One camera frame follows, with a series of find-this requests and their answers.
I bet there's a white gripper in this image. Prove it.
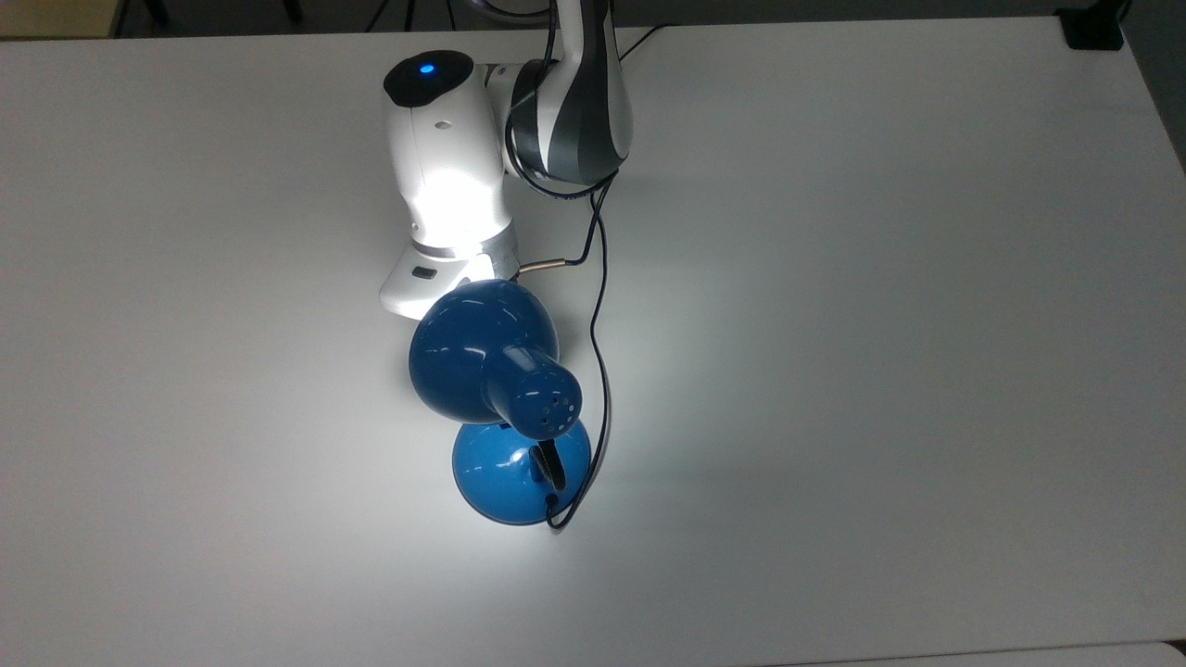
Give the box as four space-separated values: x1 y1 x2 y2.
378 241 503 321

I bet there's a blue metal desk lamp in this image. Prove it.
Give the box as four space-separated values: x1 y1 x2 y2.
408 278 592 527

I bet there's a beige wooden side table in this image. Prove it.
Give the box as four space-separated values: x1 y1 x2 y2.
0 0 129 40

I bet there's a white adjoining table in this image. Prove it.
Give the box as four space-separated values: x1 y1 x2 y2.
769 641 1186 667

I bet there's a black table clamp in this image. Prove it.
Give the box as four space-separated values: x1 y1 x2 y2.
1054 0 1133 51

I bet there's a black lamp power cable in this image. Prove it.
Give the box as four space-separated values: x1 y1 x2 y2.
545 22 679 531

